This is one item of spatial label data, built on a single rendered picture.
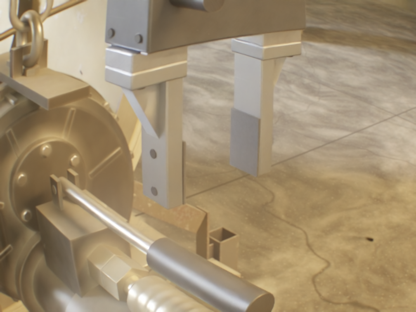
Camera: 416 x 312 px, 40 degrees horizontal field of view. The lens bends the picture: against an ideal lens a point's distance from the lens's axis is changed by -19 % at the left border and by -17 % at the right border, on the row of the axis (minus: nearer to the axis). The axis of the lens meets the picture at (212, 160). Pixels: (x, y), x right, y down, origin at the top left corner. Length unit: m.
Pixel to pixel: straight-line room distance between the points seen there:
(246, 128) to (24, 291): 0.38
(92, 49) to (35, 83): 1.47
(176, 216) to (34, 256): 1.17
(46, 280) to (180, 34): 0.40
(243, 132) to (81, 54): 1.73
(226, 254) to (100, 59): 0.72
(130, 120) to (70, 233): 1.24
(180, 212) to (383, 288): 0.81
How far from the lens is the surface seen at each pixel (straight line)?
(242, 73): 0.44
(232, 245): 2.02
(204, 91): 4.00
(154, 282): 0.54
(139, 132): 1.85
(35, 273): 0.71
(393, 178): 3.05
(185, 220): 1.86
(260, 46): 0.42
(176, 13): 0.35
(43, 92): 0.59
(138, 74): 0.36
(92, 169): 0.72
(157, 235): 2.11
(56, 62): 2.32
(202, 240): 1.96
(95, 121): 0.70
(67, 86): 0.60
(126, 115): 1.80
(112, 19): 0.37
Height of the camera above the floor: 1.25
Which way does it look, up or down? 24 degrees down
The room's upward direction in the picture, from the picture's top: 1 degrees clockwise
